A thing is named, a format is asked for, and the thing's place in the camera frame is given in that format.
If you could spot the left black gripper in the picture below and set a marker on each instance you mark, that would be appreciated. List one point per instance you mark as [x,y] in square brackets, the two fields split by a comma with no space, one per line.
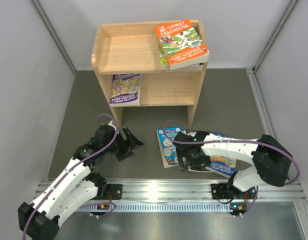
[125,151]

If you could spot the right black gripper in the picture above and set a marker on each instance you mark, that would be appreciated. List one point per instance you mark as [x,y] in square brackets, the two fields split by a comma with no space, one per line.
[203,160]

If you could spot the light blue comic book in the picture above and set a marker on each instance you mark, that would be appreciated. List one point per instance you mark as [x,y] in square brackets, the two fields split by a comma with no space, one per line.
[166,146]

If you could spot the dark tale of cities book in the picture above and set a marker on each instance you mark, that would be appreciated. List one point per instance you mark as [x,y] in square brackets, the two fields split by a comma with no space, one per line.
[196,169]

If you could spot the blue 91-storey treehouse book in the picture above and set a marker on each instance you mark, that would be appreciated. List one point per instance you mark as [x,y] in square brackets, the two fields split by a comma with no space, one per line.
[221,165]

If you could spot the purple 52-storey treehouse book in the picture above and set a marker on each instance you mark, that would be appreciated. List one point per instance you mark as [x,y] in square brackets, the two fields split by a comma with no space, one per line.
[125,90]

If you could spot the green coin cover book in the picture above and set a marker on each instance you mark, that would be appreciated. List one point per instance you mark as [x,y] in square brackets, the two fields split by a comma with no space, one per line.
[194,67]

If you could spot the green 65-storey treehouse book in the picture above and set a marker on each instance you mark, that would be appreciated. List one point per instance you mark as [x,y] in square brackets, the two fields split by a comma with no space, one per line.
[163,61]

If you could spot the orange 78-storey treehouse book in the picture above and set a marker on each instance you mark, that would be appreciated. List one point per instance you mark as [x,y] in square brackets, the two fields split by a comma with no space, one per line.
[181,44]

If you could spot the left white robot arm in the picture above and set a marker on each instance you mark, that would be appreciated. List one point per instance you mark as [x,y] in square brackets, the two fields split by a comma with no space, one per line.
[77,183]

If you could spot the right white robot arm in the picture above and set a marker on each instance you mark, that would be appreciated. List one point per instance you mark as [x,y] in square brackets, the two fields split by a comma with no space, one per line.
[269,161]

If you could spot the wooden two-tier shelf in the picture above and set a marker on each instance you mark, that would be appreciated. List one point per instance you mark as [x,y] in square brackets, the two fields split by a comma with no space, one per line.
[133,47]

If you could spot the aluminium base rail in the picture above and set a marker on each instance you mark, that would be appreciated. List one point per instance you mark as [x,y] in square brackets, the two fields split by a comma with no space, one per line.
[138,195]

